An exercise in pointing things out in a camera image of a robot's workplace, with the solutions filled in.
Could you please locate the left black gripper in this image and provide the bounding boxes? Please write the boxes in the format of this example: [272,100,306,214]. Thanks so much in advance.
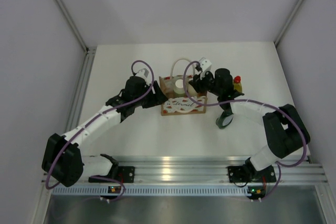
[133,80,168,109]

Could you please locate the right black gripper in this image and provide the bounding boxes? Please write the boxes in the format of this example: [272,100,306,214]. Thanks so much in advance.
[190,69,222,97]

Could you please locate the yellow dish soap bottle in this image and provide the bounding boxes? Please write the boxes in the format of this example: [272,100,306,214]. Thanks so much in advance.
[233,76,243,93]

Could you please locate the green dish soap bottle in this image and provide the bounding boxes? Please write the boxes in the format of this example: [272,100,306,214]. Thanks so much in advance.
[216,109,234,129]

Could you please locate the burlap watermelon canvas bag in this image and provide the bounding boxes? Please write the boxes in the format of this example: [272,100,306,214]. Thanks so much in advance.
[159,58,206,116]

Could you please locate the pale bottle with white cap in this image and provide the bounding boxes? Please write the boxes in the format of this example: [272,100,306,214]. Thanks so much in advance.
[173,79,185,97]

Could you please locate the white pump soap dispenser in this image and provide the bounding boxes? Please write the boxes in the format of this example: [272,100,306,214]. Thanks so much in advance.
[187,84,197,97]

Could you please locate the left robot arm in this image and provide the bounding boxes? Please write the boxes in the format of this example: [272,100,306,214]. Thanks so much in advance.
[41,76,168,189]

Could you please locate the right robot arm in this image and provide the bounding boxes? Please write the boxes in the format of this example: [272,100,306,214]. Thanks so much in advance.
[189,65,310,180]

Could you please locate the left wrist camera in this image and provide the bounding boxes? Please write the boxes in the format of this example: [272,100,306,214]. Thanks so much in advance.
[135,68,149,80]

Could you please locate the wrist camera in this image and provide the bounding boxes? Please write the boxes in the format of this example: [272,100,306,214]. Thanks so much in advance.
[135,68,149,80]
[195,57,212,79]

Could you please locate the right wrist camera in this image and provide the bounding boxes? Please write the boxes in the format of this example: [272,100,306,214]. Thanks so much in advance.
[195,57,212,79]

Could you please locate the aluminium frame rail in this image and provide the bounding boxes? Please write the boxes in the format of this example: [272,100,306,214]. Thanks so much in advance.
[115,156,328,186]

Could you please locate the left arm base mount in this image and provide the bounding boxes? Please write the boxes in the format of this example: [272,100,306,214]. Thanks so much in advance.
[88,165,135,184]

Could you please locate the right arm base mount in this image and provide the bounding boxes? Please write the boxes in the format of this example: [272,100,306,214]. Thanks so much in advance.
[227,165,277,184]

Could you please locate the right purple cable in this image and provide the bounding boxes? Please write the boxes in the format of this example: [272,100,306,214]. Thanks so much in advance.
[183,61,309,202]

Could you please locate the perforated cable duct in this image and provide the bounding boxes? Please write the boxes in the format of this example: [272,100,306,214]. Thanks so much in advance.
[52,185,261,196]

